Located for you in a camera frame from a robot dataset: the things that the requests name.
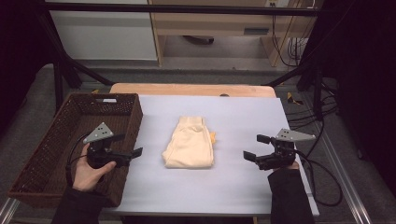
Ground hanging black cables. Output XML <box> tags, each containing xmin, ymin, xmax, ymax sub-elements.
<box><xmin>271</xmin><ymin>14</ymin><xmax>310</xmax><ymax>67</ymax></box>

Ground black metal frame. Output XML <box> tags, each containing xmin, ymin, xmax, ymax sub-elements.
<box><xmin>36</xmin><ymin>1</ymin><xmax>325</xmax><ymax>122</ymax></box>

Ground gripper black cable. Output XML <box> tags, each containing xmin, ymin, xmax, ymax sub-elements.
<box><xmin>64</xmin><ymin>133</ymin><xmax>92</xmax><ymax>189</ymax></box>
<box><xmin>293</xmin><ymin>148</ymin><xmax>344</xmax><ymax>207</ymax></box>

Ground cream pants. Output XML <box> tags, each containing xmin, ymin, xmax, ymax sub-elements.
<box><xmin>161</xmin><ymin>115</ymin><xmax>217</xmax><ymax>170</ymax></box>

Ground light wooden desk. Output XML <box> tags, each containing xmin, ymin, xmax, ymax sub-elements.
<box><xmin>147</xmin><ymin>0</ymin><xmax>316</xmax><ymax>68</ymax></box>

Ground person's right hand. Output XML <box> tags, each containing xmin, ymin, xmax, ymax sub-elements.
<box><xmin>273</xmin><ymin>161</ymin><xmax>301</xmax><ymax>172</ymax></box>

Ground dark curtain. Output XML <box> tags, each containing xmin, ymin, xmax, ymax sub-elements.
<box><xmin>0</xmin><ymin>0</ymin><xmax>59</xmax><ymax>134</ymax></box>
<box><xmin>306</xmin><ymin>0</ymin><xmax>396</xmax><ymax>190</ymax></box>

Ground white table cover sheet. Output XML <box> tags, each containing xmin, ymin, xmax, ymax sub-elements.
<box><xmin>102</xmin><ymin>94</ymin><xmax>320</xmax><ymax>217</ymax></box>

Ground wooden table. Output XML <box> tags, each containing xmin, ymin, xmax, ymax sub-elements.
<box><xmin>108</xmin><ymin>82</ymin><xmax>277</xmax><ymax>98</ymax></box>

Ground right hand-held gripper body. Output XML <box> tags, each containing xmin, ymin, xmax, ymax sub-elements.
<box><xmin>255</xmin><ymin>128</ymin><xmax>317</xmax><ymax>172</ymax></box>

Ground person's left hand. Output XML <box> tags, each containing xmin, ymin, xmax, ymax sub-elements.
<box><xmin>72</xmin><ymin>143</ymin><xmax>117</xmax><ymax>192</ymax></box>

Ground aluminium rail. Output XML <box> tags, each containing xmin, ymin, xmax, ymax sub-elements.
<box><xmin>0</xmin><ymin>197</ymin><xmax>21</xmax><ymax>224</ymax></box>
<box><xmin>306</xmin><ymin>122</ymin><xmax>376</xmax><ymax>224</ymax></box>

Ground brown wicker basket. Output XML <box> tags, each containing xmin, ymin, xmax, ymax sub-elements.
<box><xmin>7</xmin><ymin>91</ymin><xmax>145</xmax><ymax>209</ymax></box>

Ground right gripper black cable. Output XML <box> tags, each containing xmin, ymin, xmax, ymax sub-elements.
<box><xmin>293</xmin><ymin>148</ymin><xmax>344</xmax><ymax>207</ymax></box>

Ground black floor cables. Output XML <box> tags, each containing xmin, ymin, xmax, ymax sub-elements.
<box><xmin>288</xmin><ymin>78</ymin><xmax>340</xmax><ymax>133</ymax></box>

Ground yellow black floor tape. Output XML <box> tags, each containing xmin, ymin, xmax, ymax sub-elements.
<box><xmin>286</xmin><ymin>91</ymin><xmax>304</xmax><ymax>106</ymax></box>

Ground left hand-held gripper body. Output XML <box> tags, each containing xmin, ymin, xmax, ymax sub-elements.
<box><xmin>82</xmin><ymin>121</ymin><xmax>133</xmax><ymax>170</ymax></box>

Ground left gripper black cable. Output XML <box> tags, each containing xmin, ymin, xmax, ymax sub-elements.
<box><xmin>64</xmin><ymin>133</ymin><xmax>92</xmax><ymax>189</ymax></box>

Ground white cabinet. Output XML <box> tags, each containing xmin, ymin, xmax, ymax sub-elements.
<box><xmin>45</xmin><ymin>0</ymin><xmax>159</xmax><ymax>62</ymax></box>

